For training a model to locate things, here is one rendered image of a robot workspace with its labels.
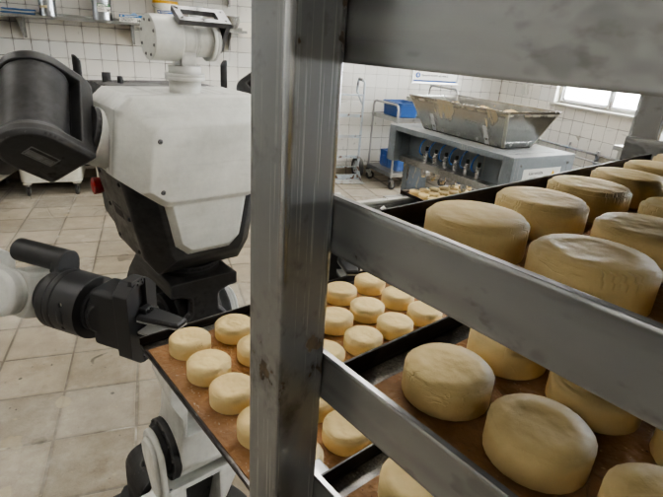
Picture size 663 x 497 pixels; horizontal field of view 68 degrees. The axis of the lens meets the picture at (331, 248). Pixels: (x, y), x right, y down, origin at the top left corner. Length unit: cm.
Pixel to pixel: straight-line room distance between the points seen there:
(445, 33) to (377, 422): 18
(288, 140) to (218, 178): 62
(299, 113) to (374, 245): 7
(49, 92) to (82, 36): 494
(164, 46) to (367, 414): 68
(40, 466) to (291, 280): 204
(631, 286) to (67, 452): 216
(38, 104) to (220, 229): 32
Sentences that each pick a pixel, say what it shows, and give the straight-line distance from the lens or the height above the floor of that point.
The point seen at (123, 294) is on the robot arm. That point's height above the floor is 119.
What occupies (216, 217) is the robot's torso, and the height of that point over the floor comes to 121.
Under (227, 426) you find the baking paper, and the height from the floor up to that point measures 113.
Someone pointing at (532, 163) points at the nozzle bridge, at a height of 116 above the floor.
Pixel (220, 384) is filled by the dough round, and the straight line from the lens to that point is 56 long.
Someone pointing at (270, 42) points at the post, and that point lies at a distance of 22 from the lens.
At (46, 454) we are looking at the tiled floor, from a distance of 228.
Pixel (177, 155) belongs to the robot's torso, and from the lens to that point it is 80.
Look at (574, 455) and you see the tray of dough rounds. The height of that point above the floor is 133.
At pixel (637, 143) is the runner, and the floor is 142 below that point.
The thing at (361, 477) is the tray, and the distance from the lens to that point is 37.
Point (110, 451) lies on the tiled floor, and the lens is 221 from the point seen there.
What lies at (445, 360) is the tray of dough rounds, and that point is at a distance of 30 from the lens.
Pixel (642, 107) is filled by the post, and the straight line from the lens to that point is 61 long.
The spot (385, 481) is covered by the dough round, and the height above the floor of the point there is 124.
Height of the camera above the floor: 149
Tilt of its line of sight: 22 degrees down
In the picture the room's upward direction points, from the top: 4 degrees clockwise
